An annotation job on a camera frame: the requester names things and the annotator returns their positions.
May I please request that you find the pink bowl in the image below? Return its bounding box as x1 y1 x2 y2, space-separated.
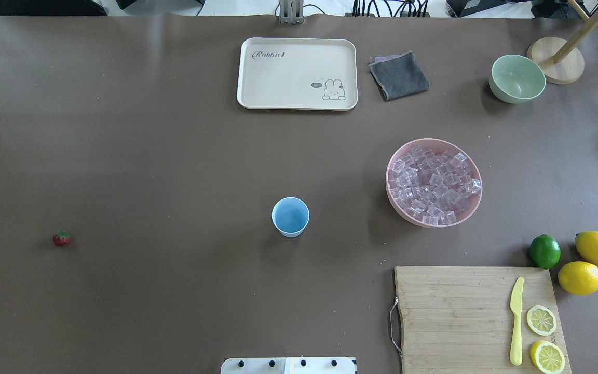
385 138 483 229

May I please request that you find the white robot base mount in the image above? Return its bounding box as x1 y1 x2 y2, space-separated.
220 356 358 373

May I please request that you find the light blue cup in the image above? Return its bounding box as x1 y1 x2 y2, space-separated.
271 197 309 237

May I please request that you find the green lime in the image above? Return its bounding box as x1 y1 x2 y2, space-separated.
529 234 562 270

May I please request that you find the clear ice cubes pile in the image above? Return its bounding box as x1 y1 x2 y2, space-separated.
389 146 482 226

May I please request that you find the cream rabbit tray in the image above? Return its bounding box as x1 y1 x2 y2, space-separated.
237 37 358 111

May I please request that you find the bamboo cutting board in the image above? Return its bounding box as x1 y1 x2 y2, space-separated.
394 266 559 373

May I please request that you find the yellow plastic knife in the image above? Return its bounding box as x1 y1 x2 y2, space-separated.
509 277 524 366

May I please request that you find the green ceramic bowl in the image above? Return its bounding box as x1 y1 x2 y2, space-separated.
488 55 546 104

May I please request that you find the red strawberry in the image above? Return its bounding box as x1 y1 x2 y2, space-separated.
52 230 72 247

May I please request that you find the wooden cup stand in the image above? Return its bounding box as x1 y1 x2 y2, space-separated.
527 1 598 85

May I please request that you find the grey folded cloth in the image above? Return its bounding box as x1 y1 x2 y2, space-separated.
369 50 430 100

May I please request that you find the lemon slice upper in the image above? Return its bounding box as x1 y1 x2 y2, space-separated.
525 305 558 336

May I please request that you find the black monitor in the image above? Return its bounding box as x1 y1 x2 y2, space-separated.
0 1 107 17

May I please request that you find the yellow lemon lower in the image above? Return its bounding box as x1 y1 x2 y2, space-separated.
558 261 598 296

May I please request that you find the lemon half lower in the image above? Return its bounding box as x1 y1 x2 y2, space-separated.
529 340 566 373

